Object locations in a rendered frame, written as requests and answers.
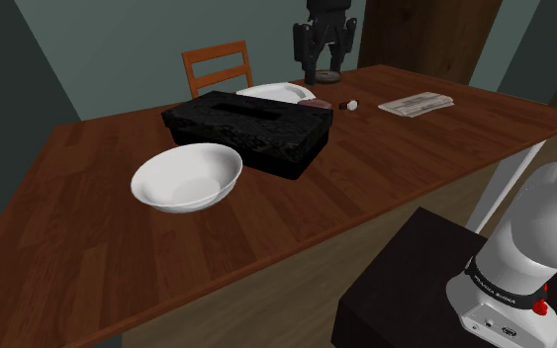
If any folded newspaper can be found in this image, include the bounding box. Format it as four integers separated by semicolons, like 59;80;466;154
377;91;455;119

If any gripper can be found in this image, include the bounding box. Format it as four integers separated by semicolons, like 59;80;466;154
292;0;359;86

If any black tissue box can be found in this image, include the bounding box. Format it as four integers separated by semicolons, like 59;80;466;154
160;90;335;182

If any orange wooden chair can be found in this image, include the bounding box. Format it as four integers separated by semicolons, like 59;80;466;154
181;40;255;100

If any white plate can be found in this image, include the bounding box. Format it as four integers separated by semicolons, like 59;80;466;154
234;81;318;105

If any dark brown wooden door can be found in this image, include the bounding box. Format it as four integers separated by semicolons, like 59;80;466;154
356;0;504;86

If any brown wooden table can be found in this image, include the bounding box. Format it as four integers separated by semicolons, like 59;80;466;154
0;63;557;348

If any dull red flat disc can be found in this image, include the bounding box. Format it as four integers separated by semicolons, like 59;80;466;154
298;98;333;110

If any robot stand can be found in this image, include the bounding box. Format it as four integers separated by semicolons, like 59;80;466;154
330;206;557;348

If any white bowl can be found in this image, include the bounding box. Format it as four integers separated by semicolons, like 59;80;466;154
130;142;244;215

